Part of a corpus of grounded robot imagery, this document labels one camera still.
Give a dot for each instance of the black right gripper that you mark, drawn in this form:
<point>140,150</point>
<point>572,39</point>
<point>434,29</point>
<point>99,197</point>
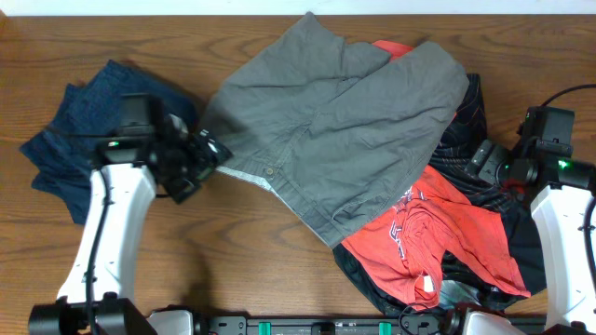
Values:
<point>486,161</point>

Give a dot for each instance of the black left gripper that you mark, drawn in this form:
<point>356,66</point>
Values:
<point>204,164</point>

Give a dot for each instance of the red t-shirt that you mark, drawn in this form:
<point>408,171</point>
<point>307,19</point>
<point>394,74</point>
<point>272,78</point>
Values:
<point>404,247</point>

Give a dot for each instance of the grey shorts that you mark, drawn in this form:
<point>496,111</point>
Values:
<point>337,131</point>

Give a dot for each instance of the black patterned garment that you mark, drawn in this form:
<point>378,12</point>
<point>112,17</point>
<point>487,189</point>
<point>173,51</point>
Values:
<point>457,145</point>

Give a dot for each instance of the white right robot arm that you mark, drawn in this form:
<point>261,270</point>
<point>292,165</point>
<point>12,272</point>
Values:
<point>560,193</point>

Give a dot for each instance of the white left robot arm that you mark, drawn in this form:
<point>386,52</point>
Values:
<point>137,158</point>

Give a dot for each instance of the folded navy blue shorts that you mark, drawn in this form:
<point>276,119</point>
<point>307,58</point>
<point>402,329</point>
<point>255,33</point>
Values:
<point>62,152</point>

